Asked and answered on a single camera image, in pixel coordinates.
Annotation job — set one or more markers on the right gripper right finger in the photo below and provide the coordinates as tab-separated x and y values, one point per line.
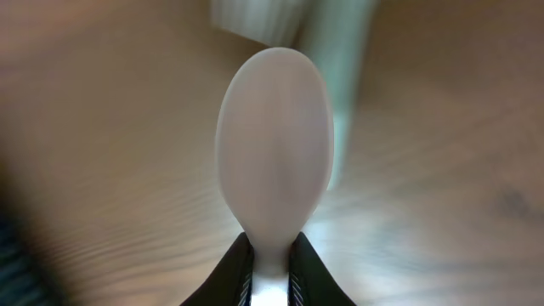
310	283

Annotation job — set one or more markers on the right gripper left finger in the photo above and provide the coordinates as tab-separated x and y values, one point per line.
230	283

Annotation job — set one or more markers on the white plastic spoon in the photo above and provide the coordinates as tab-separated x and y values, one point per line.
274	150

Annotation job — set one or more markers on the pale green plastic fork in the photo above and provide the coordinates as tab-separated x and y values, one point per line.
334	37

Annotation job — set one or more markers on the white plastic fork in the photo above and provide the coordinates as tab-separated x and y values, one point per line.
271	22

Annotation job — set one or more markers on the black plastic basket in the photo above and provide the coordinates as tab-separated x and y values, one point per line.
23	281

